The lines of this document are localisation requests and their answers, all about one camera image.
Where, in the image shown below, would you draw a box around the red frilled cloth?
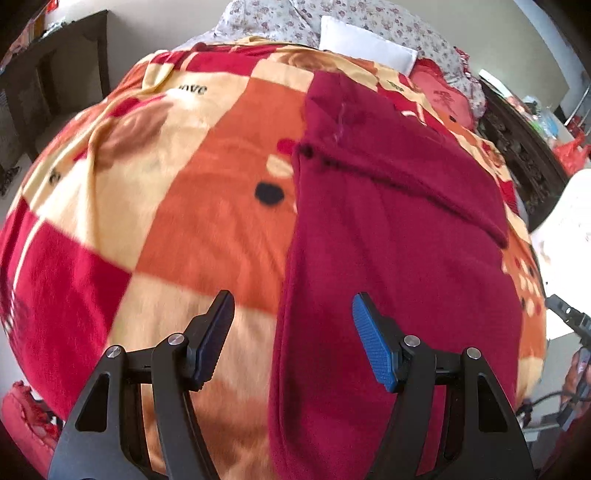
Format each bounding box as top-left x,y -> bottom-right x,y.
0,381 -> 64,463

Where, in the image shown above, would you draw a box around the dark wooden desk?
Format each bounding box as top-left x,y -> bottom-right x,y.
0,9 -> 112,163

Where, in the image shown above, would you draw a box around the maroon fleece pants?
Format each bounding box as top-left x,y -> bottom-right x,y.
268,69 -> 525,480

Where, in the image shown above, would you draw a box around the white floral cloth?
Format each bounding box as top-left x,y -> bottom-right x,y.
529,170 -> 591,343

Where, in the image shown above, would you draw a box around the orange red printed blanket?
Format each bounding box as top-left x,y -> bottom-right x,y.
0,36 -> 551,480

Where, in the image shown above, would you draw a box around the black cable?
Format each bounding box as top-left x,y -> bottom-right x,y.
519,391 -> 571,417

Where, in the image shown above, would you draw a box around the floral quilt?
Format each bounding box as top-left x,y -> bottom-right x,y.
215,0 -> 488,116

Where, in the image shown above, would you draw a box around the red embroidered cushion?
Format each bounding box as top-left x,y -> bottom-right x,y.
409,58 -> 479,131

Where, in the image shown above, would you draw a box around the white pillow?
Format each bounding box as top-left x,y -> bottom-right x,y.
320,15 -> 420,75

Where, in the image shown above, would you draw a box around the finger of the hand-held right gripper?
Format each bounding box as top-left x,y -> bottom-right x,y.
546,294 -> 591,334

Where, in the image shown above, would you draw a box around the clear plastic bag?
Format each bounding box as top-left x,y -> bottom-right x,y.
526,95 -> 565,139

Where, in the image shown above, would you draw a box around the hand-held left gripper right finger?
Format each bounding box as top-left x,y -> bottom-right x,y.
351,292 -> 537,480

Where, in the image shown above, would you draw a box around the red plastic bag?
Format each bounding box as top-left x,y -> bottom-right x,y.
551,134 -> 591,176

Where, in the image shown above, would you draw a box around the dark carved wooden headboard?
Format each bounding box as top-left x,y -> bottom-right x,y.
475,78 -> 571,232

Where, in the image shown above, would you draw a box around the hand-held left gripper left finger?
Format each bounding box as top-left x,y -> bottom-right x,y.
48,290 -> 236,480

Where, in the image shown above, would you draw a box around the white flat box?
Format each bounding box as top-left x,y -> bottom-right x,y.
478,69 -> 514,91

